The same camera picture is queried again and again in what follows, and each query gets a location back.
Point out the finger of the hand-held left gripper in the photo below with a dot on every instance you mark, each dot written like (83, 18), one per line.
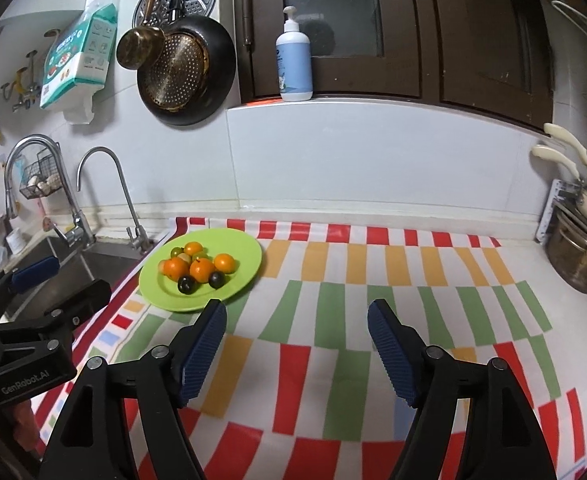
(33, 272)
(78, 302)

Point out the chrome gooseneck faucet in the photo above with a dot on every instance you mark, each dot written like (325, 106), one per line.
(123, 195)

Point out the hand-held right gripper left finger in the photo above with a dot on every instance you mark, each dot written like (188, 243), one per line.
(206, 350)

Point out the small brownish-yellow fruit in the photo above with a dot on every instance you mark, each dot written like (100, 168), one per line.
(160, 266)

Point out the dark plum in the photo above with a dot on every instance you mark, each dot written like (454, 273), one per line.
(217, 280)
(187, 285)

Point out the small tangerine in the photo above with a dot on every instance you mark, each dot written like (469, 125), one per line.
(193, 248)

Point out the striped colourful tablecloth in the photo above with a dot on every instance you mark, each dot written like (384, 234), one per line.
(323, 310)

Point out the golden perforated colander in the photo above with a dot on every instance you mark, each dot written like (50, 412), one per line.
(176, 72)

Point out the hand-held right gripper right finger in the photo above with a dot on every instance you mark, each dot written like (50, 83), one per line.
(393, 355)

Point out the green-yellow fruit with stem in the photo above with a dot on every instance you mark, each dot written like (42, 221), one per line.
(201, 256)

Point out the green plate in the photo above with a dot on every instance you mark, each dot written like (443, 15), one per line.
(238, 260)

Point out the wall hook rack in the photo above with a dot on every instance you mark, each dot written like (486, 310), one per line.
(21, 85)

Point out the metal kitchen rack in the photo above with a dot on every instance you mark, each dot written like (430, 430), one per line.
(553, 205)

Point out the white and blue pump bottle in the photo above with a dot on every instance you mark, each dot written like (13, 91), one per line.
(294, 60)

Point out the pale yellow round fruit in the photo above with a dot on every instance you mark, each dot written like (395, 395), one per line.
(183, 258)

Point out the dark wooden window frame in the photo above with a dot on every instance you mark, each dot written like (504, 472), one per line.
(423, 35)

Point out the chrome pull-out faucet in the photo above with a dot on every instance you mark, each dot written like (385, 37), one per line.
(68, 210)

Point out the paper towel packet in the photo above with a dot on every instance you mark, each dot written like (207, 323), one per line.
(81, 55)

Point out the green tomato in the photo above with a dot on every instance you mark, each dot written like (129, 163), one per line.
(175, 251)

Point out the black frying pan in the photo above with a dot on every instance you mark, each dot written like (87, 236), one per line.
(218, 75)

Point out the large orange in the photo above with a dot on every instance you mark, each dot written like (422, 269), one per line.
(202, 270)

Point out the brass ladle pot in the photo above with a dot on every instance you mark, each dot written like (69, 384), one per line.
(138, 50)

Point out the stainless steel sink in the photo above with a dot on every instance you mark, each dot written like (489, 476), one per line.
(73, 270)

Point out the stainless steel pot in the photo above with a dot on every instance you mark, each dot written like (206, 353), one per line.
(573, 260)

